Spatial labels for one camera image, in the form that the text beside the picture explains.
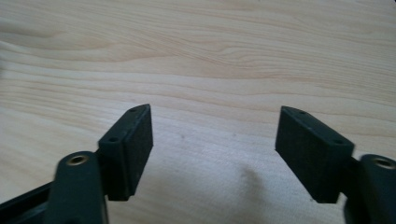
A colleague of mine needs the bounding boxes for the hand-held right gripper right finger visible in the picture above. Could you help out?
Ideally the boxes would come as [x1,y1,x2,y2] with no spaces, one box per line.
[275,105,356,204]

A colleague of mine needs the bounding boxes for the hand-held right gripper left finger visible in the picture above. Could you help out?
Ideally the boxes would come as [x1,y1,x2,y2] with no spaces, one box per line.
[96,103,154,202]

